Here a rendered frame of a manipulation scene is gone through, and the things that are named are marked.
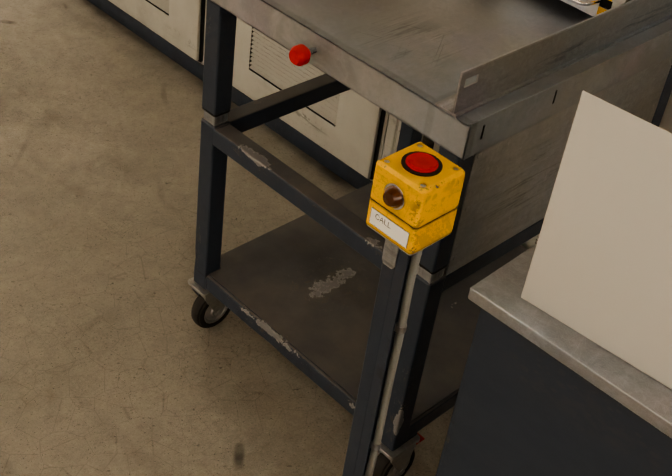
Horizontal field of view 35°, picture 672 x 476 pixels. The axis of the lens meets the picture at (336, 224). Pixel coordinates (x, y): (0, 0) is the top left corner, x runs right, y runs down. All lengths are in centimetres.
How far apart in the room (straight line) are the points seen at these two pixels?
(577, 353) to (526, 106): 43
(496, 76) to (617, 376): 48
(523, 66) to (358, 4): 32
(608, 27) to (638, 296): 61
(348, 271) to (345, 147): 56
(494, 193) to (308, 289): 62
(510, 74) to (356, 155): 118
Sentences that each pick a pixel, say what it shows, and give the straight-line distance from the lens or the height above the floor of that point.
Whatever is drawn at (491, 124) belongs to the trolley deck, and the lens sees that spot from 152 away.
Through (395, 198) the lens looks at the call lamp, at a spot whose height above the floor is 88.
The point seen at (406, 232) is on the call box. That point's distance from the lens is 128.
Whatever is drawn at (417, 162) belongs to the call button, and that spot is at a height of 91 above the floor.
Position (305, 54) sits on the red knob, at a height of 83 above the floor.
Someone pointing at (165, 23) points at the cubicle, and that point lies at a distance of 320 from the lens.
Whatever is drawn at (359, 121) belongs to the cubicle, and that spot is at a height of 21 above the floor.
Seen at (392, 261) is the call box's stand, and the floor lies 76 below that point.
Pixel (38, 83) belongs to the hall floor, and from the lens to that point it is 313.
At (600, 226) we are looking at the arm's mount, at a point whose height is 91.
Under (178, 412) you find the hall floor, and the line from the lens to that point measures 216.
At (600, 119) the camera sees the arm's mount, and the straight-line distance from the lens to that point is 119.
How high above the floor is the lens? 161
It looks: 38 degrees down
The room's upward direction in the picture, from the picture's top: 8 degrees clockwise
